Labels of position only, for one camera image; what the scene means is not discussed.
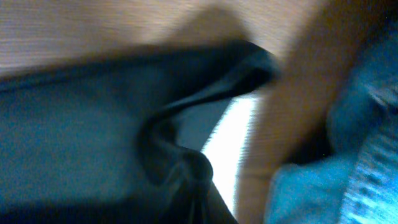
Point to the black pants with red waistband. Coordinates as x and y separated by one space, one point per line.
120 141

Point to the blue denim jeans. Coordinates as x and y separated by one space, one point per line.
358 183

